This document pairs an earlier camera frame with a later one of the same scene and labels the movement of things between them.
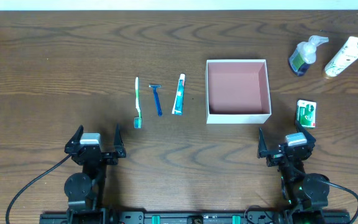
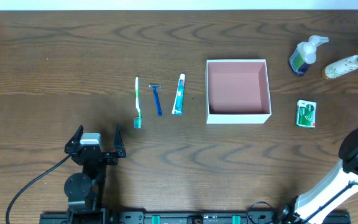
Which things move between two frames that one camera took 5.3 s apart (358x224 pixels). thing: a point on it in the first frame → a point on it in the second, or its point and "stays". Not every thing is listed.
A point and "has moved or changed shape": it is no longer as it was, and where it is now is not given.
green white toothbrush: (138, 120) stays
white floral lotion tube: (353, 48) has moved or changed shape
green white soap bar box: (306, 112) stays
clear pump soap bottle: (305, 54) stays
